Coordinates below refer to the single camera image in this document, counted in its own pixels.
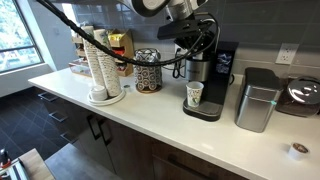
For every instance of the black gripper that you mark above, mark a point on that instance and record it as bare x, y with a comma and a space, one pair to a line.
193, 42

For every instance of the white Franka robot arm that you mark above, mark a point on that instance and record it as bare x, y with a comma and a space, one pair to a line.
150, 5

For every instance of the black coffee machine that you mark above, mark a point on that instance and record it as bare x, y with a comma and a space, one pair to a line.
216, 90

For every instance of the brown-lid coffee capsule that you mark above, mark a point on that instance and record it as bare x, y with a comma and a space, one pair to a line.
298, 151

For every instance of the floral paper cup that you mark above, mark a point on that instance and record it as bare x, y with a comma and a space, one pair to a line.
194, 94

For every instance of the circle-patterned canister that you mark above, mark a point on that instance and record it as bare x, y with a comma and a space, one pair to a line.
148, 78

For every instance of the wooden packet organizer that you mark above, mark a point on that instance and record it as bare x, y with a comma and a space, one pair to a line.
128, 50

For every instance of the small grey creamer cup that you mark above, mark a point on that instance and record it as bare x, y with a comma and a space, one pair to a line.
126, 87

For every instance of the yellow tea packets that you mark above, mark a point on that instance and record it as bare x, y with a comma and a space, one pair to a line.
116, 37

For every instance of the stainless steel bin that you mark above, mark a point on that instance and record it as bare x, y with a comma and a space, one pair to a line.
256, 103

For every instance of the white round tray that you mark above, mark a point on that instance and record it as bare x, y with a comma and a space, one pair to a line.
113, 100

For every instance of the white cup lid stack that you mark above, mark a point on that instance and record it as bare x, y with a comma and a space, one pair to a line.
99, 93

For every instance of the low wooden packet tray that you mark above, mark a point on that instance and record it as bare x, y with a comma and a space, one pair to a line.
78, 68

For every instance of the dark wood base cabinet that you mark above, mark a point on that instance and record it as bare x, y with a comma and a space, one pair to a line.
133, 150

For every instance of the grey cart top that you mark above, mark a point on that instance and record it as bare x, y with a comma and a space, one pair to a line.
73, 163

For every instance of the window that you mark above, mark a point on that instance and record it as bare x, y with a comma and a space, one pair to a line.
16, 40

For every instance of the light wooden table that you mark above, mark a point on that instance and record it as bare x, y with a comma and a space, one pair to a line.
35, 166

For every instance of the red and black tool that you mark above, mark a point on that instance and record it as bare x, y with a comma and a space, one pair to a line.
4, 159

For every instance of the white wall outlet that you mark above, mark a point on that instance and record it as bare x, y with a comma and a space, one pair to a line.
286, 54
177, 50

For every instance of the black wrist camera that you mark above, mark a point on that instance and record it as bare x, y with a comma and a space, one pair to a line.
185, 28

